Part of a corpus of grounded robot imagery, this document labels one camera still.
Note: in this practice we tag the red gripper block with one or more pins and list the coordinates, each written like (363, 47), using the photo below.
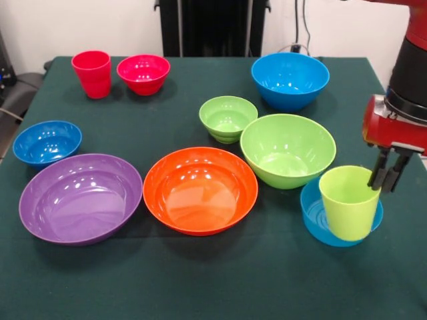
(397, 131)

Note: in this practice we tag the green cup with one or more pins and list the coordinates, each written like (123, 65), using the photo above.
(350, 216)

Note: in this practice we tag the light blue ribbed bowl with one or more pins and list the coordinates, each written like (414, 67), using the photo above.
(313, 216)

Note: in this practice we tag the large green bowl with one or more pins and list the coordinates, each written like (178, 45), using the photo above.
(287, 156)

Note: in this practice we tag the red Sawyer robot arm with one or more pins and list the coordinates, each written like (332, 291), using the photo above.
(413, 66)

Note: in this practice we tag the large blue bowl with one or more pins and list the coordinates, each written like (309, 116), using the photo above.
(290, 83)

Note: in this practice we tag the small green bowl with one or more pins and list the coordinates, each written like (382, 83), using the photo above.
(227, 118)

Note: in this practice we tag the orange bowl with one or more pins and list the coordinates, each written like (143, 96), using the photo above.
(200, 200)

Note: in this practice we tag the dark green tablecloth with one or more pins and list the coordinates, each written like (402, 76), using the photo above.
(213, 283)

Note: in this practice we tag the pink bowl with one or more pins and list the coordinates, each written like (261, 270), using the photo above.
(143, 75)

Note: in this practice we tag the purple bowl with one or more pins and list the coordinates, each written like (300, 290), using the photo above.
(80, 206)

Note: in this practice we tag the pink cup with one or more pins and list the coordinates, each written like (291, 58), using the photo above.
(92, 76)

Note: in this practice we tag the small dark blue bowl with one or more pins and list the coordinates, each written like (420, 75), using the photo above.
(46, 145)

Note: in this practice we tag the black equipment case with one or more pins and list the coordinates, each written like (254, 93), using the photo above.
(6, 76)

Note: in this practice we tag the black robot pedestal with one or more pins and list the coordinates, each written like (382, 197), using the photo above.
(213, 30)

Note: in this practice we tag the black pedestal leg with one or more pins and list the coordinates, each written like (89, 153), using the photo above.
(26, 90)

